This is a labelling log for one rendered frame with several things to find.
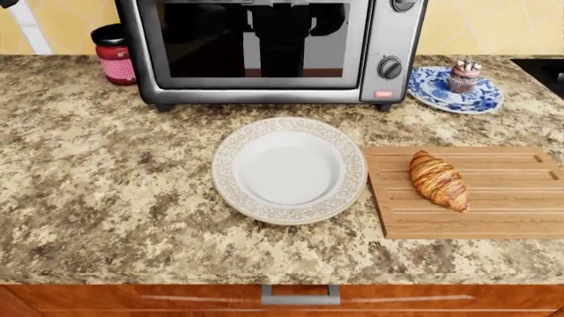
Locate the golden brown croissant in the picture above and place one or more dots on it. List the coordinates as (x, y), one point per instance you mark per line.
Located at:
(438, 181)

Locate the red jam jar black lid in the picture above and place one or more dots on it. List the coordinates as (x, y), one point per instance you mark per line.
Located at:
(115, 56)

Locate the wooden cutting board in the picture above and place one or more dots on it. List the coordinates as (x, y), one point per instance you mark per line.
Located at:
(502, 198)

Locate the white plate beige patterned rim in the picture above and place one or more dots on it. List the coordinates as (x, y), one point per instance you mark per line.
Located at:
(288, 170)

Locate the silver toaster oven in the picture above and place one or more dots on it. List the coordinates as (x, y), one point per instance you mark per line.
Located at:
(260, 49)

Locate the toaster oven round knob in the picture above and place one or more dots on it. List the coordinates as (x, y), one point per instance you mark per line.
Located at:
(390, 67)
(403, 4)

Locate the blue floral plate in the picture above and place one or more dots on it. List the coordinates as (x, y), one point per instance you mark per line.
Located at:
(454, 92)

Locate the pink frosted cupcake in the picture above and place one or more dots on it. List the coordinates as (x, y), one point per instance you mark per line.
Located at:
(463, 76)

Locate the wooden drawer front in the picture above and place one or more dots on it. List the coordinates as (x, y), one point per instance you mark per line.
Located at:
(132, 302)

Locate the black stovetop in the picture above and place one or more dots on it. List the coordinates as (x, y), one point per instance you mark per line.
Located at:
(544, 71)

